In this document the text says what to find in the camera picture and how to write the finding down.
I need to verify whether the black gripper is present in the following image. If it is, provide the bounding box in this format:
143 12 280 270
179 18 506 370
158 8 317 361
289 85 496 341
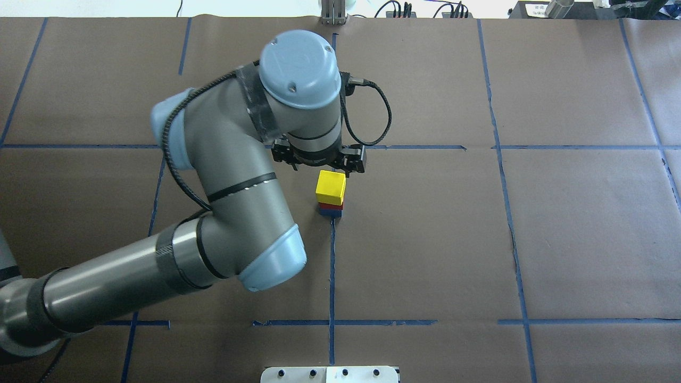
270 140 367 178

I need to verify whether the yellow wooden block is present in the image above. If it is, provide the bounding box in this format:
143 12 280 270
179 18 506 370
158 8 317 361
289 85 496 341
314 170 347 206

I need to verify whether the red wooden block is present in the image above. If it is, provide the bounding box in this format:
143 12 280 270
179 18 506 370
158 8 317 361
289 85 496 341
317 203 344 211

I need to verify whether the blue wooden block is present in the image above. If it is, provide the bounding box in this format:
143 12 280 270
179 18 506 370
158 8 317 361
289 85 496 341
318 209 343 218

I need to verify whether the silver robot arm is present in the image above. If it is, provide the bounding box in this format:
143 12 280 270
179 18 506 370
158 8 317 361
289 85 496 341
2 30 367 364

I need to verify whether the black power strip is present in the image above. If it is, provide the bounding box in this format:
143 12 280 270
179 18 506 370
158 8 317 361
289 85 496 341
380 1 418 19
436 2 471 19

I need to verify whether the white mounting pillar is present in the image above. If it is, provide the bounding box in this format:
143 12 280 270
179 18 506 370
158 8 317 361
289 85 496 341
260 365 401 382

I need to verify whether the silver metal cylinder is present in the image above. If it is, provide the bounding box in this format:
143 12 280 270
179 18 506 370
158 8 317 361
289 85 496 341
543 0 575 20

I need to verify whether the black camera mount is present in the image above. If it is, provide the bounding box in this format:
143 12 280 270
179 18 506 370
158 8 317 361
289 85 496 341
340 72 364 98

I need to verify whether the aluminium frame post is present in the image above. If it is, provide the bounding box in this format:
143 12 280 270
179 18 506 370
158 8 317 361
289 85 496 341
318 0 351 25

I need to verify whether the black camera cable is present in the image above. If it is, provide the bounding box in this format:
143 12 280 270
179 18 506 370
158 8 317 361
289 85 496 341
162 69 393 213

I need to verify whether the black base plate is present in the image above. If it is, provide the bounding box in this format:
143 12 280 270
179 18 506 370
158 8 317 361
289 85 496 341
508 1 616 20

